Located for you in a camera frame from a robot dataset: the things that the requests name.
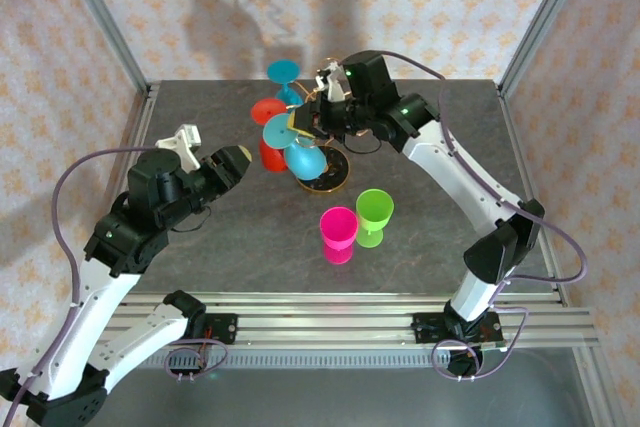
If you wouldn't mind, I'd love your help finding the red wine glass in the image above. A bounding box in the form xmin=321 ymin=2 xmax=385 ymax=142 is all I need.
xmin=250 ymin=98 xmax=290 ymax=175

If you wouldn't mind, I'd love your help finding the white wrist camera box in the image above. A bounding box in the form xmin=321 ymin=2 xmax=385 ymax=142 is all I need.
xmin=313 ymin=61 xmax=347 ymax=104
xmin=154 ymin=122 xmax=204 ymax=173

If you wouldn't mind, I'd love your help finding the black adapter box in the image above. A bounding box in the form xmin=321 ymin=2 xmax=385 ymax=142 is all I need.
xmin=448 ymin=349 xmax=485 ymax=379

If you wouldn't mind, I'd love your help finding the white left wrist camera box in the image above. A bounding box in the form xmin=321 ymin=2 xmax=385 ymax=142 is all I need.
xmin=154 ymin=122 xmax=204 ymax=173

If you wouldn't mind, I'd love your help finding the aluminium frame post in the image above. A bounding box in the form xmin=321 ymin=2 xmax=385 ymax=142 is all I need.
xmin=497 ymin=0 xmax=601 ymax=97
xmin=52 ymin=0 xmax=154 ymax=96

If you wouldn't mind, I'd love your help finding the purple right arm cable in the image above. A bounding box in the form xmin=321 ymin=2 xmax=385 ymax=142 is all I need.
xmin=379 ymin=50 xmax=586 ymax=382

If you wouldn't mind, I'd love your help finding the aluminium frame leg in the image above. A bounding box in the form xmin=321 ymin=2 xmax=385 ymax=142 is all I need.
xmin=573 ymin=346 xmax=617 ymax=427

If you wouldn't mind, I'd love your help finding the pink wine glass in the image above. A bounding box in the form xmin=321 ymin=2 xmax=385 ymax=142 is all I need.
xmin=319 ymin=206 xmax=359 ymax=266

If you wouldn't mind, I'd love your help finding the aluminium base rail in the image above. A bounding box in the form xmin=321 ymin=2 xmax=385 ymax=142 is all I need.
xmin=52 ymin=291 xmax=601 ymax=351

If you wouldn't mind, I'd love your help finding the grey slotted cable duct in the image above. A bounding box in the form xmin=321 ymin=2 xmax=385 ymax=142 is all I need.
xmin=107 ymin=349 xmax=576 ymax=371

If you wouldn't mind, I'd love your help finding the light blue wine glass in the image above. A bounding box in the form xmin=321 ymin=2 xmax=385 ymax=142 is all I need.
xmin=262 ymin=113 xmax=328 ymax=181

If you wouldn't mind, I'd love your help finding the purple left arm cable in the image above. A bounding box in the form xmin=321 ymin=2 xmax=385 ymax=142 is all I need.
xmin=0 ymin=145 xmax=229 ymax=418

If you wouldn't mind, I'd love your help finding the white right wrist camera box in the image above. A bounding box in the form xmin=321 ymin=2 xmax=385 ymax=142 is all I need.
xmin=313 ymin=61 xmax=347 ymax=104

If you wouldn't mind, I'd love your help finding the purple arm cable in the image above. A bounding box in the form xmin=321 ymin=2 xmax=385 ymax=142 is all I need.
xmin=379 ymin=50 xmax=586 ymax=382
xmin=0 ymin=145 xmax=229 ymax=418

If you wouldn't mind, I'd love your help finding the green wine glass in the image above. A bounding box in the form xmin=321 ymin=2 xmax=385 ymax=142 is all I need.
xmin=355 ymin=188 xmax=395 ymax=250

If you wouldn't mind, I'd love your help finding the turquoise wine glass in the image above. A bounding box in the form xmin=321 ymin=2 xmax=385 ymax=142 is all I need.
xmin=266 ymin=59 xmax=305 ymax=109

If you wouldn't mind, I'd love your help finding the gold wire wine glass rack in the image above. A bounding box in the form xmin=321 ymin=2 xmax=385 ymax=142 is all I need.
xmin=287 ymin=56 xmax=381 ymax=197

